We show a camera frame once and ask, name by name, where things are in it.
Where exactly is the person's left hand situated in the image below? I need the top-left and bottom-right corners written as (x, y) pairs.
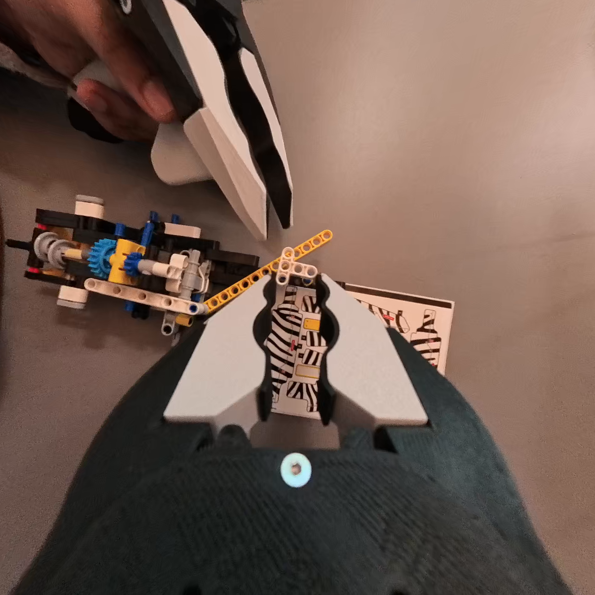
top-left (0, 0), bottom-right (180, 143)

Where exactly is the yellow lego beam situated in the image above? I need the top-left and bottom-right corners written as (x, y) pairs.
top-left (205, 229), bottom-right (333, 313)

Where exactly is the lego vehicle chassis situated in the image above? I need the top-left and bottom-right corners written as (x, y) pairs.
top-left (6, 194), bottom-right (261, 336)

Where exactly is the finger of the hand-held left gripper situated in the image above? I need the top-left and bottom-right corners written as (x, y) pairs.
top-left (164, 0), bottom-right (270, 240)
top-left (238, 50), bottom-right (294, 229)

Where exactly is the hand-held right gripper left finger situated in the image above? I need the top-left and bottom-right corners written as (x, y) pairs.
top-left (163, 274), bottom-right (275, 426)

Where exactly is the white lego T connector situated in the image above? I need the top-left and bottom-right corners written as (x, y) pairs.
top-left (275, 247), bottom-right (320, 285)

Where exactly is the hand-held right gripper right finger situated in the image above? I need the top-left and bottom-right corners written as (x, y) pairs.
top-left (317, 273), bottom-right (429, 427)

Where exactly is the zebra striped sticker sheet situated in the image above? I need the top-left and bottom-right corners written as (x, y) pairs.
top-left (264, 280), bottom-right (455, 415)

